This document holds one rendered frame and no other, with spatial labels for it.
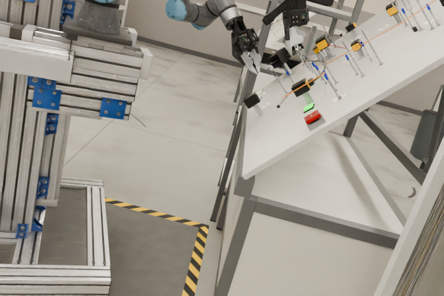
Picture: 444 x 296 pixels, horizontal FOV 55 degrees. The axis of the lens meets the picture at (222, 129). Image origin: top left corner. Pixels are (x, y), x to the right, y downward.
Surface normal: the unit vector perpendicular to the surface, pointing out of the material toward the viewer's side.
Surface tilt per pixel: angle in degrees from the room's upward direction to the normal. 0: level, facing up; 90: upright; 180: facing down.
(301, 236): 90
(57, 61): 90
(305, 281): 90
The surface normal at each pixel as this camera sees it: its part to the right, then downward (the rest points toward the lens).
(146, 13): -0.05, 0.29
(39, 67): 0.29, 0.36
